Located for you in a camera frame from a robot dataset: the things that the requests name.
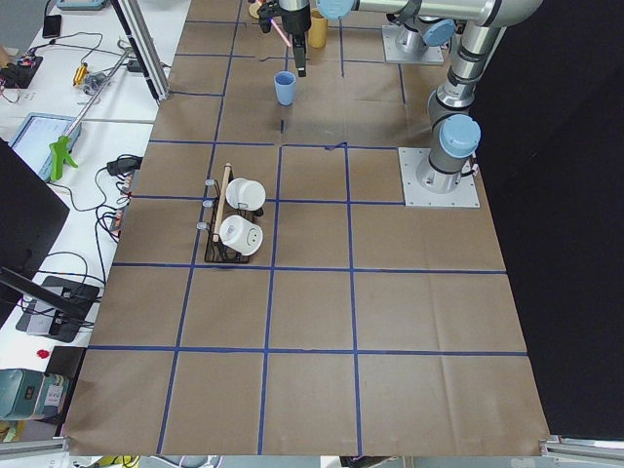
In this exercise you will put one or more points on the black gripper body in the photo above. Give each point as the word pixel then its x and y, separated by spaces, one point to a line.
pixel 297 21

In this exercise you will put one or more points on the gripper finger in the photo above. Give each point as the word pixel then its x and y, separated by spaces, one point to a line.
pixel 265 24
pixel 299 54

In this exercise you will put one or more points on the light blue plastic cup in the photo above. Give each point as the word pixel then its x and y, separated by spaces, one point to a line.
pixel 285 87

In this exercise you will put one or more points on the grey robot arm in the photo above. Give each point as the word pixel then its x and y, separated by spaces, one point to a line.
pixel 455 134
pixel 413 29

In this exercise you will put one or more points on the bamboo chopstick holder cup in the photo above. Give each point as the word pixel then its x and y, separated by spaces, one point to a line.
pixel 317 34

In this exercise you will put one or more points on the white smiley mug inner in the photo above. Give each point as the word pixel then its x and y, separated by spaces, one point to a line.
pixel 245 194

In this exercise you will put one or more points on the white smiley mug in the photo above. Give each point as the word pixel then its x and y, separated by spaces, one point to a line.
pixel 241 235
pixel 245 194

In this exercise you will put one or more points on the white smiley mug outer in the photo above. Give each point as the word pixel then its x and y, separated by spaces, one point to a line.
pixel 241 235

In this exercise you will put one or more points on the black smartphone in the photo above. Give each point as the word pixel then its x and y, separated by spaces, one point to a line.
pixel 51 26

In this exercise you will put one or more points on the blue tablet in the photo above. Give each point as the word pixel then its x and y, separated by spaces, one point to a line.
pixel 33 137

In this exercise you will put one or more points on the black monitor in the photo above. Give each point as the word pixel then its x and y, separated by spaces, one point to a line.
pixel 32 215

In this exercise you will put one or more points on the aluminium frame post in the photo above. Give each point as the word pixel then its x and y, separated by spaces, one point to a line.
pixel 133 23

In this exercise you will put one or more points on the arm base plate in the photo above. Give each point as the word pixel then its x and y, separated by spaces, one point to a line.
pixel 424 187
pixel 402 45

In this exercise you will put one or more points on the black wire mug rack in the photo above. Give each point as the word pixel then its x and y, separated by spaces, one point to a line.
pixel 233 208

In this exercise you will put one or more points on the green handled reacher tool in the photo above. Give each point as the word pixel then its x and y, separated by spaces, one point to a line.
pixel 59 149

